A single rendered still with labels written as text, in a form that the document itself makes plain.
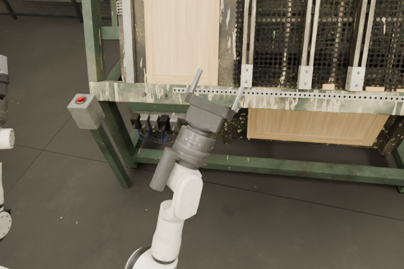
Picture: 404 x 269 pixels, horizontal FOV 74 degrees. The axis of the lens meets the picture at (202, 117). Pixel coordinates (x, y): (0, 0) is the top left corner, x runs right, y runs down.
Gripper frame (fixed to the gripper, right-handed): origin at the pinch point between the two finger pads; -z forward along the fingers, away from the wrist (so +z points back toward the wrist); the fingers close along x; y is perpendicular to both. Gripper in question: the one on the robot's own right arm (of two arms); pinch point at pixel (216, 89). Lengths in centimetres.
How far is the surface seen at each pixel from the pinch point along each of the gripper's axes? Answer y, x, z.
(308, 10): 78, -19, -60
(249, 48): 84, 1, -33
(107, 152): 110, 63, 60
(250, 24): 84, 5, -45
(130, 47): 90, 66, -10
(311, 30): 82, -25, -53
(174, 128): 93, 24, 25
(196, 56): 91, 28, -20
